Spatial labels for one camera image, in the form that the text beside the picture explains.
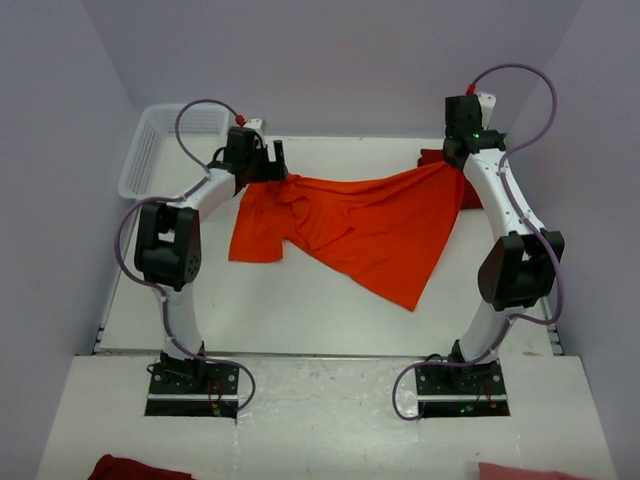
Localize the orange t-shirt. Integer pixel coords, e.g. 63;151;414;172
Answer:
228;162;465;311

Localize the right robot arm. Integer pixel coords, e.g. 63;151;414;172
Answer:
440;94;565;393

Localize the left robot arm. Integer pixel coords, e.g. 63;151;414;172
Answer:
134;118;287;393

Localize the folded dark red t-shirt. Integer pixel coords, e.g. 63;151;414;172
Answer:
417;149;483;210

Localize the white plastic basket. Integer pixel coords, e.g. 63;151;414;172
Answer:
118;104;231;200

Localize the pink cloth bottom right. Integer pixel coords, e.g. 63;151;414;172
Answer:
478;462;583;480

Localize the dark red cloth bottom left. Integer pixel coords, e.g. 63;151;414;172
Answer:
88;454;193;480

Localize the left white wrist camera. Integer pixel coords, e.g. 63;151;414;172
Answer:
244;118;266;148

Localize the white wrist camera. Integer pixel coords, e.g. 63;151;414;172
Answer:
475;91;497;130
244;118;266;148

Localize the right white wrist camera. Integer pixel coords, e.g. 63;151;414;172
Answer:
475;91;497;130

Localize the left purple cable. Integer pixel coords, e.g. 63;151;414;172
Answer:
112;98;257;414

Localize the purple cable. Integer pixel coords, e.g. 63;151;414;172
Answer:
112;98;257;414
392;63;569;420

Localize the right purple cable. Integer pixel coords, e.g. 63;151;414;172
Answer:
392;63;569;420

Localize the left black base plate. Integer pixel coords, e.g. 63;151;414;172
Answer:
144;361;239;420

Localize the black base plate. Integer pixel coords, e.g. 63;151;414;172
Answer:
144;361;239;420
415;361;510;419

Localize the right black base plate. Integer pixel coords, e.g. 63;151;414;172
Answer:
415;361;510;419

